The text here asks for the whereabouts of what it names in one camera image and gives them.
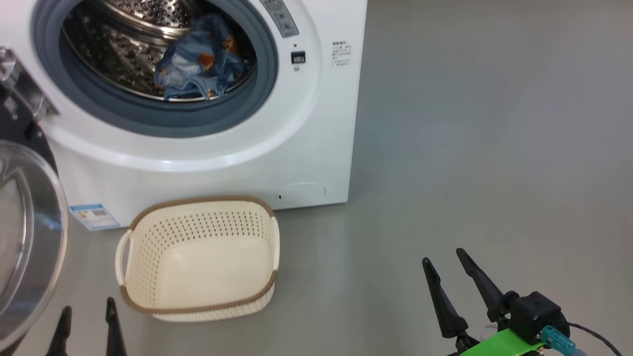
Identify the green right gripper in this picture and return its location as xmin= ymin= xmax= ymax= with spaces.
xmin=422 ymin=247 xmax=544 ymax=356

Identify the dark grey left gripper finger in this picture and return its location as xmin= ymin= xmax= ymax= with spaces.
xmin=105 ymin=297 xmax=127 ymax=356
xmin=46 ymin=306 xmax=73 ymax=356

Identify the black round glass washer door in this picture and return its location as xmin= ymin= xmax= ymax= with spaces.
xmin=0 ymin=47 xmax=70 ymax=354

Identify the blue cartoon print garment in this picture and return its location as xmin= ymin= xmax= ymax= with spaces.
xmin=188 ymin=14 xmax=258 ymax=94

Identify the white front-load washing machine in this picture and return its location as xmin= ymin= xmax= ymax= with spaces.
xmin=0 ymin=0 xmax=368 ymax=230

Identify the stainless steel washing machine drum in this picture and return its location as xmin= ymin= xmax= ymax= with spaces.
xmin=62 ymin=0 xmax=258 ymax=102

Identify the cream perforated laundry basket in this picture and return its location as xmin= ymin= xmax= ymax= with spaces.
xmin=115 ymin=195 xmax=281 ymax=323

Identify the blue energy label sticker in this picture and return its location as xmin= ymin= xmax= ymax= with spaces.
xmin=69 ymin=204 xmax=121 ymax=231

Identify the round white filter cover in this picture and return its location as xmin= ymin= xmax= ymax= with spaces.
xmin=277 ymin=182 xmax=327 ymax=203

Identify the small printed text sticker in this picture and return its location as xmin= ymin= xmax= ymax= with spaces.
xmin=332 ymin=42 xmax=353 ymax=66

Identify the black right camera cable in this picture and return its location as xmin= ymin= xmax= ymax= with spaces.
xmin=542 ymin=321 xmax=624 ymax=356

